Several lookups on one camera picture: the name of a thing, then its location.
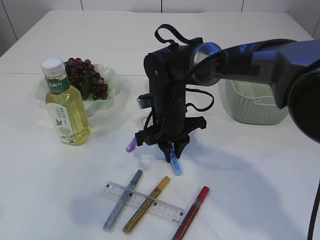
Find dark red grape bunch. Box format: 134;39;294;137
64;57;109;101

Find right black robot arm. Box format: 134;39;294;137
135;38;320;161

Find blue glitter pen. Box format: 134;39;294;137
102;169;143;232

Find green wavy plastic plate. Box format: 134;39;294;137
34;62;122;118

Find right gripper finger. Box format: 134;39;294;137
173;136;190;158
158;142;172;162

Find clear plastic ruler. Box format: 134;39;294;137
100;181;187;226

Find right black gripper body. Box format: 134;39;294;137
135;43;207;146

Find green woven plastic basket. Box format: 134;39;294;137
218;79;289;126

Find clear plastic sheet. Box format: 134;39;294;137
250;96;275;106

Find blue capped scissors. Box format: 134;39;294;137
170;148;182;176

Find red glitter pen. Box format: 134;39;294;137
172;186;210;240

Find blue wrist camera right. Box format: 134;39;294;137
136;93;154;109

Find green tea bottle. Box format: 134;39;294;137
40;57;91;146

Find gold glitter pen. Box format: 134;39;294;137
122;176;170;235

